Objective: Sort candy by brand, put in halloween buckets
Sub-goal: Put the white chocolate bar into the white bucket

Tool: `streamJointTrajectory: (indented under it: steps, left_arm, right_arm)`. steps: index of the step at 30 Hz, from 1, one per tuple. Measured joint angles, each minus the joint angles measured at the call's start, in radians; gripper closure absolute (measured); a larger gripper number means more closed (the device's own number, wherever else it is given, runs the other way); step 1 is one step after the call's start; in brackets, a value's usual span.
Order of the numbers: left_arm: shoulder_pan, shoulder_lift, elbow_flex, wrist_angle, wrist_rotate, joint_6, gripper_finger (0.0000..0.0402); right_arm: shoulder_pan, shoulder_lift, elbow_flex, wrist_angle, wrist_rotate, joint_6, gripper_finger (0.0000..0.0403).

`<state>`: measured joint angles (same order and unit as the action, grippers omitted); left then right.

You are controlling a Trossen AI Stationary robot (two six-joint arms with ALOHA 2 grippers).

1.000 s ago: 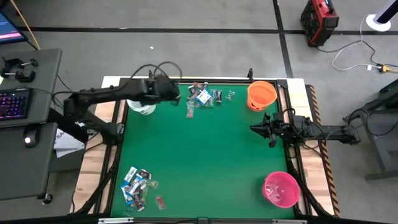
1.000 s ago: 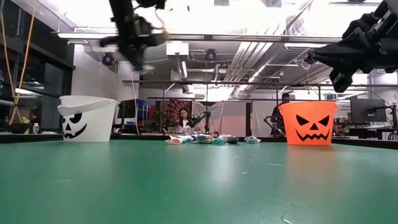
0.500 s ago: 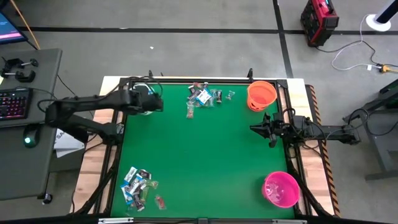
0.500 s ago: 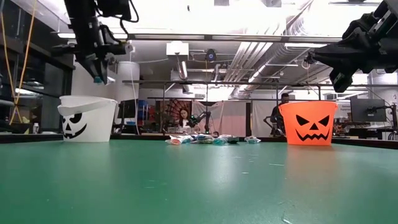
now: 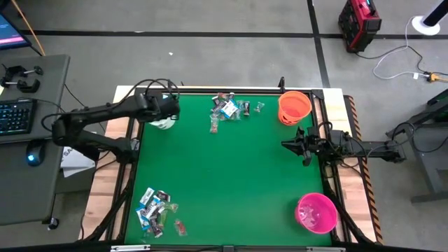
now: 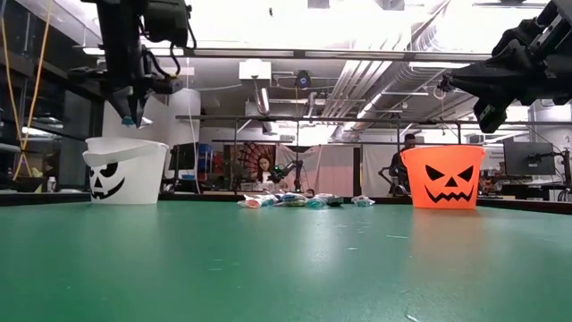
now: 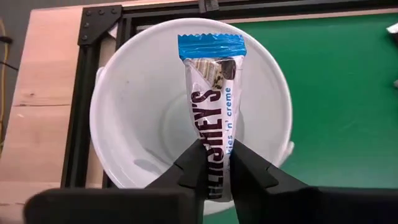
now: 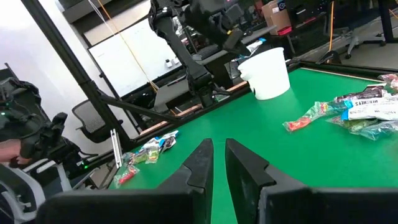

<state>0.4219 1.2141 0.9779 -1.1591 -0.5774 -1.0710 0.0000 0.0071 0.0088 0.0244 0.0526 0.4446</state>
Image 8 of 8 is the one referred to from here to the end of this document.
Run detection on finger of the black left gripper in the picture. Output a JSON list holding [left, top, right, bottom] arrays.
[[222, 28, 251, 57]]

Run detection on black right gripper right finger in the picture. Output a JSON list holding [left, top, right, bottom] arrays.
[[224, 138, 398, 224]]

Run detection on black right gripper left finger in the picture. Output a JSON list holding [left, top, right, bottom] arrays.
[[35, 138, 215, 224]]

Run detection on green candy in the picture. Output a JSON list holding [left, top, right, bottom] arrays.
[[326, 114, 377, 135], [133, 146, 162, 165], [351, 121, 398, 141]]

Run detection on red candy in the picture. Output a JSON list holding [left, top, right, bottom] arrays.
[[282, 116, 312, 133], [113, 164, 141, 188], [377, 73, 398, 91]]

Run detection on multicolour candy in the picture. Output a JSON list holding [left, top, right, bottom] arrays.
[[306, 101, 354, 121]]

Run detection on white Hersheys candy bag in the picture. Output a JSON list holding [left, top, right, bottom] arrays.
[[341, 95, 398, 121]]

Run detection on clear blue plastic bag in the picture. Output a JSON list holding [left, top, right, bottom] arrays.
[[236, 37, 267, 62]]

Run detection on grey side desk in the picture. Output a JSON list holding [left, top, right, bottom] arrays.
[[194, 24, 277, 66]]

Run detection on white jack-o-lantern bucket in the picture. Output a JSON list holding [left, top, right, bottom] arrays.
[[238, 47, 292, 101]]

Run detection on brown cardboard box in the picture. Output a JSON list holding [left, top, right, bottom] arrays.
[[261, 0, 293, 35]]

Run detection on wooden base board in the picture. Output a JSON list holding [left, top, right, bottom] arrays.
[[139, 80, 249, 136]]

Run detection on white whiteboard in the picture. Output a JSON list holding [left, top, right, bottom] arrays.
[[88, 17, 183, 98]]

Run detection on black mesh office chair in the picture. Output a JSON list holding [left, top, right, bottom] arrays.
[[72, 99, 124, 144]]

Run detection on grey office chair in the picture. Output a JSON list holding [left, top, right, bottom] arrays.
[[345, 17, 388, 60]]

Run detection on white office chair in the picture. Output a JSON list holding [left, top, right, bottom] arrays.
[[0, 161, 72, 224]]

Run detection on person's hand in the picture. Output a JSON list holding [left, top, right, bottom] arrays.
[[0, 138, 32, 166]]

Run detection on black partition panel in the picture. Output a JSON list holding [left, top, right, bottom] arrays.
[[0, 63, 18, 82]]

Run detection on silver aluminium bracket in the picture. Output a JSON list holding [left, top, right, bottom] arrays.
[[110, 128, 124, 169]]

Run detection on yellow cord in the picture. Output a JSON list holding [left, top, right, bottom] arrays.
[[96, 0, 159, 93], [328, 0, 335, 52]]

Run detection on black aluminium table frame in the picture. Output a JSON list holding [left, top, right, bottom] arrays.
[[21, 0, 398, 153]]

